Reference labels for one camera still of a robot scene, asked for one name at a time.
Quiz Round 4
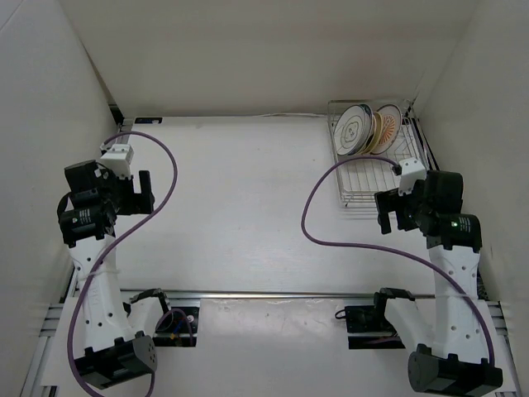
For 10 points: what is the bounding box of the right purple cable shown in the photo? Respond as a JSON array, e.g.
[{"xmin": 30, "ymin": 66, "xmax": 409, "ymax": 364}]
[{"xmin": 300, "ymin": 155, "xmax": 495, "ymax": 365}]

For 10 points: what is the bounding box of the cream plate floral print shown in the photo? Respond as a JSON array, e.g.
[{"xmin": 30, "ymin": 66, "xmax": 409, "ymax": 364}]
[{"xmin": 368, "ymin": 112, "xmax": 383, "ymax": 153}]

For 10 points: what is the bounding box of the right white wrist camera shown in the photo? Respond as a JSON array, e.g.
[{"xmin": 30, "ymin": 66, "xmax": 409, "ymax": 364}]
[{"xmin": 398, "ymin": 157, "xmax": 427, "ymax": 196}]

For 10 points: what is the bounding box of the cream plate black spot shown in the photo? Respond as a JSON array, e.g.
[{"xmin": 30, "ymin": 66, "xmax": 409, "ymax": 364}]
[{"xmin": 365, "ymin": 112, "xmax": 382, "ymax": 154}]

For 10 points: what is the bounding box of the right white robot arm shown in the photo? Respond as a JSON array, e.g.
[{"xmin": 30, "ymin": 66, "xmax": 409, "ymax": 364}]
[{"xmin": 371, "ymin": 162, "xmax": 503, "ymax": 396}]

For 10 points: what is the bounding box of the dark blue rimmed plate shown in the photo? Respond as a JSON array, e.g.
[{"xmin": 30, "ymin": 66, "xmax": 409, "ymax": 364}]
[{"xmin": 360, "ymin": 103, "xmax": 373, "ymax": 152}]

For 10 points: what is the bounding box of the white plate black line pattern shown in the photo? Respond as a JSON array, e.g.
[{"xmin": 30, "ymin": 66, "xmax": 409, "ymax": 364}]
[{"xmin": 333, "ymin": 104, "xmax": 365, "ymax": 155}]

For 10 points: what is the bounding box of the metal rail bar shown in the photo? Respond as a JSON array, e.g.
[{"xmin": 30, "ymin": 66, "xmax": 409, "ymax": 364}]
[{"xmin": 119, "ymin": 289, "xmax": 439, "ymax": 299}]

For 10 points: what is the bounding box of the metal wire dish rack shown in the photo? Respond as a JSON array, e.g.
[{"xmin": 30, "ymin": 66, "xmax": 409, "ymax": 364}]
[{"xmin": 326, "ymin": 98, "xmax": 438, "ymax": 210}]

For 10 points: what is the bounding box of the purple cable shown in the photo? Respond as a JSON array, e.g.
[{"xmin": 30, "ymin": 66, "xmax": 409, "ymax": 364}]
[
  {"xmin": 300, "ymin": 155, "xmax": 495, "ymax": 365},
  {"xmin": 65, "ymin": 131, "xmax": 179, "ymax": 397}
]

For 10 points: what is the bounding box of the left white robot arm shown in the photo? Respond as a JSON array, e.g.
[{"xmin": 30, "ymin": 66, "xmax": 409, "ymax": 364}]
[{"xmin": 57, "ymin": 160, "xmax": 174, "ymax": 396}]

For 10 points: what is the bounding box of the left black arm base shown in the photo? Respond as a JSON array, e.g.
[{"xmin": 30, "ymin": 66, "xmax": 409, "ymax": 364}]
[{"xmin": 153, "ymin": 306, "xmax": 200, "ymax": 347}]

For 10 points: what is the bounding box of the orange sunburst plate green rim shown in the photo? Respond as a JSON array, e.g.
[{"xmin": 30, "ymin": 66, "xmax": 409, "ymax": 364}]
[{"xmin": 372, "ymin": 103, "xmax": 402, "ymax": 155}]

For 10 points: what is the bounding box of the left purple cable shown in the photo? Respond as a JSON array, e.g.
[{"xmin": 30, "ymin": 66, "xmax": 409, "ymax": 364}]
[{"xmin": 65, "ymin": 131, "xmax": 179, "ymax": 397}]

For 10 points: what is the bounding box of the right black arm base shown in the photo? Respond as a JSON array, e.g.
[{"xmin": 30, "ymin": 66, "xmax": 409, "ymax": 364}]
[{"xmin": 335, "ymin": 305, "xmax": 404, "ymax": 350}]

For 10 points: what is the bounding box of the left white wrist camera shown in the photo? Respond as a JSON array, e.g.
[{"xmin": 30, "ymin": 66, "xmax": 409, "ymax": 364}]
[{"xmin": 99, "ymin": 144, "xmax": 134, "ymax": 179}]

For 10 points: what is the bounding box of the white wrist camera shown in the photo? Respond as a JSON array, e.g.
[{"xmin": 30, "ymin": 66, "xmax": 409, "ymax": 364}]
[
  {"xmin": 398, "ymin": 157, "xmax": 427, "ymax": 196},
  {"xmin": 99, "ymin": 144, "xmax": 134, "ymax": 179}
]

